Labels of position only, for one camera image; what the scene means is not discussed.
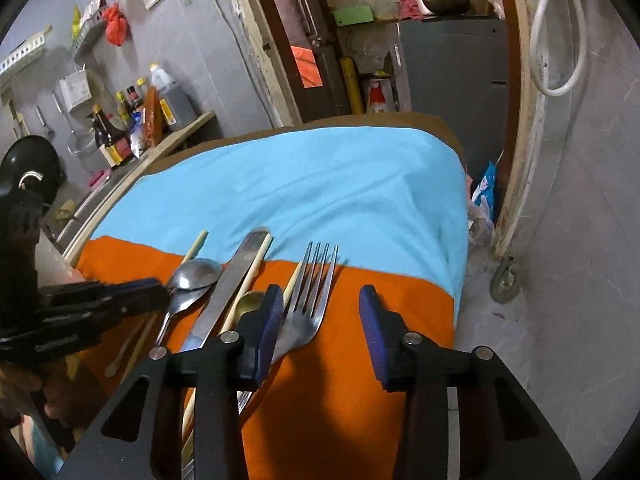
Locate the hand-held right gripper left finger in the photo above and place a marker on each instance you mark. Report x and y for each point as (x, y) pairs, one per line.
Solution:
(265, 330)

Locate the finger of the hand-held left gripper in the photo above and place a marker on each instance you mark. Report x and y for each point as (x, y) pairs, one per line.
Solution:
(110, 312)
(140, 287)

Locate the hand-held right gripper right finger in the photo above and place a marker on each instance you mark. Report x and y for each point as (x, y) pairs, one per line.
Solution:
(372, 335)

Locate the golden spoon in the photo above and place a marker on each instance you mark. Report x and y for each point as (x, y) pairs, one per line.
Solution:
(250, 302)

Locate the steel fork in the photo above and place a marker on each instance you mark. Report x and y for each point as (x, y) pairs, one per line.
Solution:
(300, 320)

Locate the steel spoon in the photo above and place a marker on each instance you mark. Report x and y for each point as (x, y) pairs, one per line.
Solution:
(197, 272)
(182, 302)

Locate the cream chopstick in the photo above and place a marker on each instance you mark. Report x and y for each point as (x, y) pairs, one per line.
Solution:
(196, 247)
(294, 282)
(250, 275)

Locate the person's left hand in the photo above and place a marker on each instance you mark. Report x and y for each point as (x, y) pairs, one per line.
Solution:
(22, 390)

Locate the orange cloth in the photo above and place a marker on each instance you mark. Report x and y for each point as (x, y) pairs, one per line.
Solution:
(325, 410)

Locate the metal strainer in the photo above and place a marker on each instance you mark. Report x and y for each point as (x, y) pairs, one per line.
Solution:
(82, 152)

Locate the dark soy sauce bottle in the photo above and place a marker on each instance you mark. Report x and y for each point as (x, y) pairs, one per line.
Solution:
(110, 142)

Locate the hanging metal ladle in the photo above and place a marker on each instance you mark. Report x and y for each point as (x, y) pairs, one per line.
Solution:
(62, 110)

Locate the light blue cloth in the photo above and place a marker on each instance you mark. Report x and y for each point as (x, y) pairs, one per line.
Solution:
(300, 185)

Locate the crumpled clear plastic bag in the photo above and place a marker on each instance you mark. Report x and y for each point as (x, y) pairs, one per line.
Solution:
(480, 222)

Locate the hanging white box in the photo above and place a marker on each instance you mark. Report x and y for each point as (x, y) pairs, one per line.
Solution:
(76, 90)

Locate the wooden counter board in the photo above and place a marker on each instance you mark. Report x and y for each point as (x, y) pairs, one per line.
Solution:
(185, 127)

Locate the orange seasoning packet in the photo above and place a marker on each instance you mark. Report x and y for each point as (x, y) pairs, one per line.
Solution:
(152, 117)

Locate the small sauce bottle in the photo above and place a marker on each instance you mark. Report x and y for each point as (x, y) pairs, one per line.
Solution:
(134, 97)

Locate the blue snack packet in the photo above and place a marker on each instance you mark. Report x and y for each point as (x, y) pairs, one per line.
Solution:
(485, 187)

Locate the large cooking oil jug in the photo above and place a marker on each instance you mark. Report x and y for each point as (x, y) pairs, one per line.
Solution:
(175, 97)

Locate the red plastic bag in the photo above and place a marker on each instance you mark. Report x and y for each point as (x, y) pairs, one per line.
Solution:
(116, 25)

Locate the dark brown door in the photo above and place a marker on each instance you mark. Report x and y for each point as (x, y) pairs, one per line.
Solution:
(320, 100)

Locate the red and white bottle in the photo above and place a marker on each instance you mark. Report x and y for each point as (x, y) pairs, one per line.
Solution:
(381, 95)

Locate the yellow roll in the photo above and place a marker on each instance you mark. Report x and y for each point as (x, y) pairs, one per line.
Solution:
(351, 85)

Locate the green card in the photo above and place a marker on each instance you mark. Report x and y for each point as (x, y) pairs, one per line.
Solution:
(354, 16)

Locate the pink red cloth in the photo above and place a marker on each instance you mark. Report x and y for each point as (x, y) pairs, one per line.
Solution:
(410, 5)

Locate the dark metal bowl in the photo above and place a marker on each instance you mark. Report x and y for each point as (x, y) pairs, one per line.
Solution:
(445, 2)

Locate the white perforated rail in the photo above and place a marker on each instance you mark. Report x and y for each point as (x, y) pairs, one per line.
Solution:
(22, 52)

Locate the wooden door frame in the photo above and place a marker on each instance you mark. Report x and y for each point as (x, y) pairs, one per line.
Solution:
(522, 135)

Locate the cream door frame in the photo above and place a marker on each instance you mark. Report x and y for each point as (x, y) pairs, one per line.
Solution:
(262, 60)

